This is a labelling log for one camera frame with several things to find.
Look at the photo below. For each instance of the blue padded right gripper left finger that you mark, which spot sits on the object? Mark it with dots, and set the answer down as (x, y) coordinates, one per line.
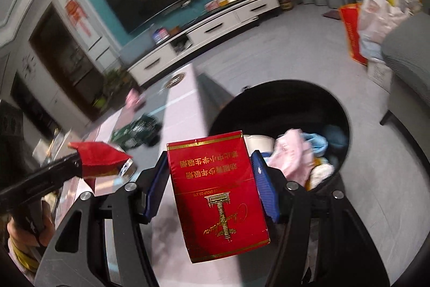
(155, 183)

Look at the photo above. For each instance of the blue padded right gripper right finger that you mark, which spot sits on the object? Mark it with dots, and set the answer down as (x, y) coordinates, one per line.
(267, 192)

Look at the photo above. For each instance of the white paper cup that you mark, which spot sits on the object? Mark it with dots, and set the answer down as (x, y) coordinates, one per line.
(263, 144)

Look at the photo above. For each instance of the pink plastic bag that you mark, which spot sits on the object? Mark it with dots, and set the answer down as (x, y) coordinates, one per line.
(293, 156)

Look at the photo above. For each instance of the green snack bag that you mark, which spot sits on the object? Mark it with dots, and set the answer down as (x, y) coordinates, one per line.
(141, 131)

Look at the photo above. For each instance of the red cigarette pack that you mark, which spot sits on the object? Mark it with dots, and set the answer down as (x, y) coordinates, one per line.
(216, 196)

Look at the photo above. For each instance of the blue cloth wipe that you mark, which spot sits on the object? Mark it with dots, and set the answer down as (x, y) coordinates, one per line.
(319, 142)

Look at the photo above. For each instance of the red wrapper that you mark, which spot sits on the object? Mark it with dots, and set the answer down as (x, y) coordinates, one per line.
(99, 159)

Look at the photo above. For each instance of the black round trash bin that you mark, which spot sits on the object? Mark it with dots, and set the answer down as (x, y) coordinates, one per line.
(272, 108)

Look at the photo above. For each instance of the left hand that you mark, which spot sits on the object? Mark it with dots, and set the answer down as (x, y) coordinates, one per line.
(23, 239)

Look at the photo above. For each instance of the dark planter with plants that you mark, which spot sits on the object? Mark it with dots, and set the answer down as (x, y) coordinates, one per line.
(116, 85)

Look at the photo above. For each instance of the blue white box on cabinet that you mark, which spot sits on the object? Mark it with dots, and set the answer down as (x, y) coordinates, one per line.
(159, 35)

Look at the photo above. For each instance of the white tv cabinet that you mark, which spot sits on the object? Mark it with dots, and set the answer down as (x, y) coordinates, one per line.
(199, 35)

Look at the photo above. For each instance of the red shopping bag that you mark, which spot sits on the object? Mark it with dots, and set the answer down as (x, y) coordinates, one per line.
(349, 14)

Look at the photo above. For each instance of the red chinese knot decoration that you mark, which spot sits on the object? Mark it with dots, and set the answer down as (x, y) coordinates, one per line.
(77, 16)

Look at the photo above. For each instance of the grey sofa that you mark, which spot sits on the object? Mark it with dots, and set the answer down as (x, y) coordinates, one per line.
(406, 51)

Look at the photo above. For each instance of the white plastic bag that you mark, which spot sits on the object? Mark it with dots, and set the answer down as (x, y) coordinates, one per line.
(377, 18)

